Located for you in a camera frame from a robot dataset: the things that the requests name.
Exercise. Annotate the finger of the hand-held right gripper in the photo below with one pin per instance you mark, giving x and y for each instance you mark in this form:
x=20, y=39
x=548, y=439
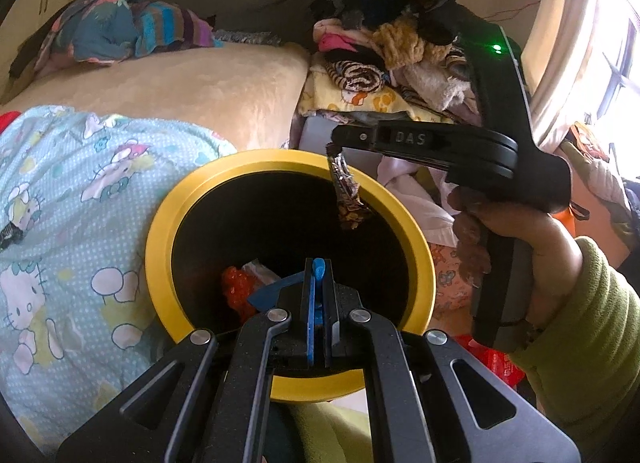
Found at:
x=400, y=137

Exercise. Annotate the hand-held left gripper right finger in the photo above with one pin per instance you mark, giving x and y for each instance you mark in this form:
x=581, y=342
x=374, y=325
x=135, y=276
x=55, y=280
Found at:
x=334, y=323

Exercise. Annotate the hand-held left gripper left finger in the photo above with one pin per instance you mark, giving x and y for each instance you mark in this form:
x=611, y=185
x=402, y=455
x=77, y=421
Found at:
x=311, y=323

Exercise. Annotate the blue snack wrapper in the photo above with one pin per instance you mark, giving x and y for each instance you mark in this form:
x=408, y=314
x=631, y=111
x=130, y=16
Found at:
x=267, y=295

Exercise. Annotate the brown snack wrapper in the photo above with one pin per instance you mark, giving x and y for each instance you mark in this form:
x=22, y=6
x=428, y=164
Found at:
x=347, y=193

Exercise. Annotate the yellow rimmed black trash bin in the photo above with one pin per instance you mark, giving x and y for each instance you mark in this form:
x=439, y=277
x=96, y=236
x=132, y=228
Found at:
x=165, y=223

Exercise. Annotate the person's right forearm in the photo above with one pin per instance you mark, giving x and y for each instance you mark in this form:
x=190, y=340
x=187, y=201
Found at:
x=590, y=333

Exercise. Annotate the person's right hand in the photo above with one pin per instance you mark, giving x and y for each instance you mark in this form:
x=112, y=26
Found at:
x=555, y=263

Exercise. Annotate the pale lilac cloth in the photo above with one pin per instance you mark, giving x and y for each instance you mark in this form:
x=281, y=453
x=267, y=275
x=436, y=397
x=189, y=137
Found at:
x=410, y=193

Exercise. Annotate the white fluffy cloth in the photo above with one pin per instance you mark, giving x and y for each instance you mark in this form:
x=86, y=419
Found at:
x=435, y=85

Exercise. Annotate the brown striped cloth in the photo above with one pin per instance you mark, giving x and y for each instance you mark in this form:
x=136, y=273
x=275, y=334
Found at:
x=355, y=75

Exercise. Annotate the yellow cartoon blanket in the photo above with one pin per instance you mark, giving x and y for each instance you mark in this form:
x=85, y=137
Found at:
x=330, y=100

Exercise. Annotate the mustard knit cloth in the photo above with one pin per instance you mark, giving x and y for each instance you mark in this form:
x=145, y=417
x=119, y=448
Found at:
x=405, y=45

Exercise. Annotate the cream curtain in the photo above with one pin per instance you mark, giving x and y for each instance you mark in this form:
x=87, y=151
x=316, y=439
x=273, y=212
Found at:
x=565, y=18

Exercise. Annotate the green fleece garment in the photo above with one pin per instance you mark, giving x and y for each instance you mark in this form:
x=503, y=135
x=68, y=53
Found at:
x=330, y=433

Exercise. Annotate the pink cloth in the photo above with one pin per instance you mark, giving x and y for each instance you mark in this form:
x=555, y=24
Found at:
x=335, y=40

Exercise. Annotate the grey cartoon cloth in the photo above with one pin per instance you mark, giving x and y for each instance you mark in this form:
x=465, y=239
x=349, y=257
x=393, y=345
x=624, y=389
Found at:
x=605, y=178

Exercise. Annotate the orange floral bag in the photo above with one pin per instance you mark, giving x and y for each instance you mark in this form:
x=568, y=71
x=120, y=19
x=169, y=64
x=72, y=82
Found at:
x=450, y=283

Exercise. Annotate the window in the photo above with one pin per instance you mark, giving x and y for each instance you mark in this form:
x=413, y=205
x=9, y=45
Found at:
x=620, y=58

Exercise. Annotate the red printed plastic bag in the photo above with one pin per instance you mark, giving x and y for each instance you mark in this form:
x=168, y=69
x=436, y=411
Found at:
x=495, y=363

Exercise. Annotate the silver patterned cloth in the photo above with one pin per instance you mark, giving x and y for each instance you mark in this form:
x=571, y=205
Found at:
x=250, y=37

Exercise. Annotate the beige bed cover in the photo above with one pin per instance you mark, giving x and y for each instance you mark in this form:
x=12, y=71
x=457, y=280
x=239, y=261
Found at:
x=200, y=88

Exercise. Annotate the light blue cartoon blanket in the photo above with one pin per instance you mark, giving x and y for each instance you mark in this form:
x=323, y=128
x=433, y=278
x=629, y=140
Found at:
x=100, y=193

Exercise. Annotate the striped colourful towel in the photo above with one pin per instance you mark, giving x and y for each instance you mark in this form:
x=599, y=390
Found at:
x=175, y=25

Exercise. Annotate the red blanket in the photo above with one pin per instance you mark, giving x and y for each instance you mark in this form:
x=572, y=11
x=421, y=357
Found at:
x=7, y=122

